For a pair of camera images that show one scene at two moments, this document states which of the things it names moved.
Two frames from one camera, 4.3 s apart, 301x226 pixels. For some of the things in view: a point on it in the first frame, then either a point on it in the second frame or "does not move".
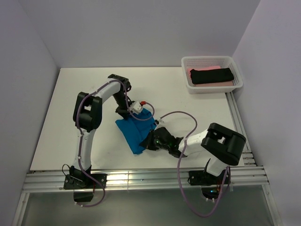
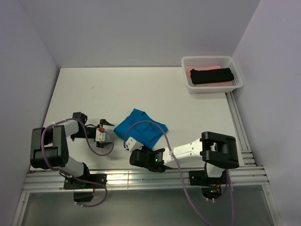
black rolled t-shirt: (207, 76) does not move
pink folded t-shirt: (225, 84) does not move
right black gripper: (148, 143) → (143, 149)
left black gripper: (124, 113) → (102, 144)
